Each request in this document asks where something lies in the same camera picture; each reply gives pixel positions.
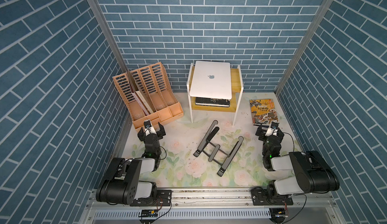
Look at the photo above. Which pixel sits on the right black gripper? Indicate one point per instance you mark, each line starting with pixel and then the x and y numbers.
pixel 262 136

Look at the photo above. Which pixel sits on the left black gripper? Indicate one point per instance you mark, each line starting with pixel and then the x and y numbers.
pixel 158 135

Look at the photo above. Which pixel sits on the silver laptop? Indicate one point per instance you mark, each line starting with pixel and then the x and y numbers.
pixel 211 80

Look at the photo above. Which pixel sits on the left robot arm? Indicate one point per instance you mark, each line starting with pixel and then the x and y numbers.
pixel 121 182

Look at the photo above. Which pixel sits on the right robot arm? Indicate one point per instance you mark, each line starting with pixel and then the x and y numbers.
pixel 311 172

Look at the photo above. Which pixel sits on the colourful illustrated book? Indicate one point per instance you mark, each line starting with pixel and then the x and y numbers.
pixel 263 112

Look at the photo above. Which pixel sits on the papers in organizer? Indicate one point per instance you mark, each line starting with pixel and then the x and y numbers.
pixel 145 106

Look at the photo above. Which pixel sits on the pink desk file organizer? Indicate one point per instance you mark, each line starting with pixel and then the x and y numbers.
pixel 153 82

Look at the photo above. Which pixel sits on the floral table mat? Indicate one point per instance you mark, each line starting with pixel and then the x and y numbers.
pixel 238 163

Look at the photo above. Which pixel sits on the black book on shelf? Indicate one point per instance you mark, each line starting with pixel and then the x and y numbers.
pixel 212 102

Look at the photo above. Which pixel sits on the wooden white-framed shelf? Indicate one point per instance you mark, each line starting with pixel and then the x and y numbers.
pixel 237 91

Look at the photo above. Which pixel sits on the small green circuit board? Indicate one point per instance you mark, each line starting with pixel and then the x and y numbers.
pixel 148 213

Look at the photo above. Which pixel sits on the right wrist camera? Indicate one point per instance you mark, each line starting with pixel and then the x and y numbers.
pixel 272 129

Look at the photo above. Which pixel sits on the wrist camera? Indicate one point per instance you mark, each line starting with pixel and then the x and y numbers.
pixel 148 128
pixel 272 129

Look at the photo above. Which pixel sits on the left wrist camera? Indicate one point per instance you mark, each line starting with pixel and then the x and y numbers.
pixel 148 128

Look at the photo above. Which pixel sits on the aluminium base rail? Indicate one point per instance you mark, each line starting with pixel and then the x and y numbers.
pixel 218 205

